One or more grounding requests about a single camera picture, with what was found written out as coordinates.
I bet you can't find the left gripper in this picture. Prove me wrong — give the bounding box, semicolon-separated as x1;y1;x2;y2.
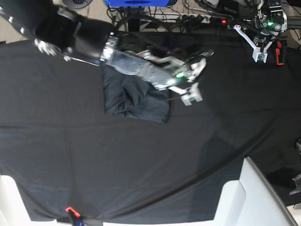
228;18;287;63

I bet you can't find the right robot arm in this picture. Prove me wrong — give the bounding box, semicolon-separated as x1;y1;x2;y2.
0;0;213;105

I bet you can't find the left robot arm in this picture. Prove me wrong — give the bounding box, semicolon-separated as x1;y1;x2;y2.
229;0;287;63

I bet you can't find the dark grey T-shirt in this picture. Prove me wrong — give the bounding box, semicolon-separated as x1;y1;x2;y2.
101;65;170;123

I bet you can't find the white power strip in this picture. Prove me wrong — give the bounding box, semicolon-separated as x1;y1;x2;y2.
142;13;210;24

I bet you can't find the black table post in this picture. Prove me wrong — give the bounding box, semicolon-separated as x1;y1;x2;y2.
126;6;145;32

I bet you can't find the black red clamp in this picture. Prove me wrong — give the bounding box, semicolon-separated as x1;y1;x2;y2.
275;40;287;65
65;206;86;226

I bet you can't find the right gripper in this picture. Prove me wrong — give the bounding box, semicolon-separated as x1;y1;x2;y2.
164;49;214;106

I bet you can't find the black red clamp right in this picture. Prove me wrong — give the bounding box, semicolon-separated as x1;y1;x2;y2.
275;40;287;65

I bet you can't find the white bin right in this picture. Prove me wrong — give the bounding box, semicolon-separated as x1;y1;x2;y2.
213;157;298;226

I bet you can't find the white bin left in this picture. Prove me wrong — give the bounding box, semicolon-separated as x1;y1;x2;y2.
0;175;57;226

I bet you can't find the blue plastic box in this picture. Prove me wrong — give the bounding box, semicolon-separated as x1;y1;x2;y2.
104;0;178;7

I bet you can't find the black red clamp front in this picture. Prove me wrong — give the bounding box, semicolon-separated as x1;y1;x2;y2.
65;206;86;226

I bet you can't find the white bin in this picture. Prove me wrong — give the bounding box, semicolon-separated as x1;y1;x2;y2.
213;157;298;226
0;175;57;226

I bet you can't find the round grey floor base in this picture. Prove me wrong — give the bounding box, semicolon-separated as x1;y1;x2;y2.
62;0;93;9

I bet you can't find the black table cloth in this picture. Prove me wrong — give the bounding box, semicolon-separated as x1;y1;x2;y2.
0;35;301;224

